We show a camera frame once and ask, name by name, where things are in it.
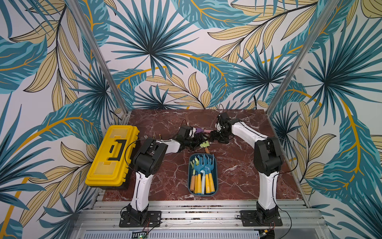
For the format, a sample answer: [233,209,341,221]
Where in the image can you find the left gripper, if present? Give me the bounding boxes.
[184,131,210,151]

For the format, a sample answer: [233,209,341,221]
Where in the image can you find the green rake wooden handle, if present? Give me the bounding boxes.
[190,157,199,192]

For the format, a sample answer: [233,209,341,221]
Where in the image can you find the teal claw rake yellow handle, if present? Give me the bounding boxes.
[203,154,211,194]

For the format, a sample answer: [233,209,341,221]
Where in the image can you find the light blue fork rake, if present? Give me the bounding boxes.
[201,173,206,195]

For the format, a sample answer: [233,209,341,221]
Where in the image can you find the purple rake pink handle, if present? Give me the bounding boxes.
[196,128,212,133]

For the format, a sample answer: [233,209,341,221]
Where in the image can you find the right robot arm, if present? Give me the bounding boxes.
[210,112,283,227]

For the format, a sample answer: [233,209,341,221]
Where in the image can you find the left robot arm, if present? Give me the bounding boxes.
[120,125,207,227]

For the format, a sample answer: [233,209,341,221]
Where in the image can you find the teal storage tray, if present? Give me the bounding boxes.
[188,153,218,196]

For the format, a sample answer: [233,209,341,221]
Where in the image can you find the yellow toolbox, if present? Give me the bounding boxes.
[85,125,139,188]

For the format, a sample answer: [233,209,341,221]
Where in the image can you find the aluminium rail frame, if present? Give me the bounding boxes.
[70,197,332,239]

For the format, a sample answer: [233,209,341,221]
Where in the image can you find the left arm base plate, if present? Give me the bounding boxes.
[119,211,162,228]

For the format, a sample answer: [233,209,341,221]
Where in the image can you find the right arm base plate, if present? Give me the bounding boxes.
[236,210,283,228]

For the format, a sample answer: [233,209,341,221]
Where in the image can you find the right metal corner post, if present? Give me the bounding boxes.
[266,0,339,116]

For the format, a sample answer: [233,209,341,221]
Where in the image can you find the metal corner post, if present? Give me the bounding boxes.
[266,0,339,116]
[67,0,129,117]

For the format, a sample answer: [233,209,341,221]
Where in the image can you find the left metal corner post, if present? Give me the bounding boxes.
[67,0,129,117]

